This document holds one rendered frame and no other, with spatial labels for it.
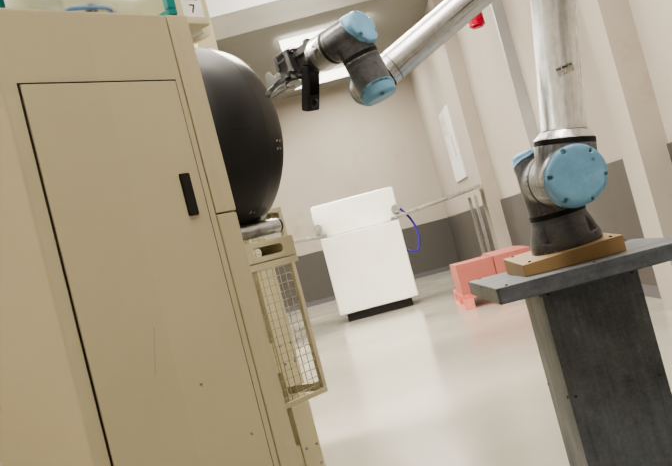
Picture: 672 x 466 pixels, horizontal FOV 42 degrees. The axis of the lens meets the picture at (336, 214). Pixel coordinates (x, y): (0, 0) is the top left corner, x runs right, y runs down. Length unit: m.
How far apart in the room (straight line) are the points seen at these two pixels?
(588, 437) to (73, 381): 1.40
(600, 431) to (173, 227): 1.29
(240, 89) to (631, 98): 3.02
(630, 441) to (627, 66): 3.01
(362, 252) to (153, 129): 8.40
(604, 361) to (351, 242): 7.67
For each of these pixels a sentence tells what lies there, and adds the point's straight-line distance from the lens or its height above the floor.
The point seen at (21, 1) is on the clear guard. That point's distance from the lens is 2.07.
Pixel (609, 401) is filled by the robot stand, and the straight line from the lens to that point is 2.35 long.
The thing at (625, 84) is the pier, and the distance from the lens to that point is 5.04.
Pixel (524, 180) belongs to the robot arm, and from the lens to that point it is 2.34.
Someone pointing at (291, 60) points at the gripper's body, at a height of 1.28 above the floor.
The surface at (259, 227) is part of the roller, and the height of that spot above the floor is 0.90.
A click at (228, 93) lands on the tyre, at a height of 1.26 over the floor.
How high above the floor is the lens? 0.78
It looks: 3 degrees up
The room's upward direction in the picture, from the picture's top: 15 degrees counter-clockwise
